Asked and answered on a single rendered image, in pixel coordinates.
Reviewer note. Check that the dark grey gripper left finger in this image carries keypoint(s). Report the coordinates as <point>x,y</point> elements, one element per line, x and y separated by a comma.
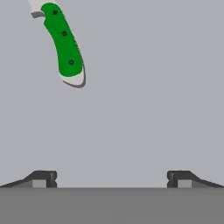
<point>43,176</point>

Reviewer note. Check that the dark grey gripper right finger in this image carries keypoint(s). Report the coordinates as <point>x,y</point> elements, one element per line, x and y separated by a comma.
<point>180,176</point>

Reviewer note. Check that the grey drawer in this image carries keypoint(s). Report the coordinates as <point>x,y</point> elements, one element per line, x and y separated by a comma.
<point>140,87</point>

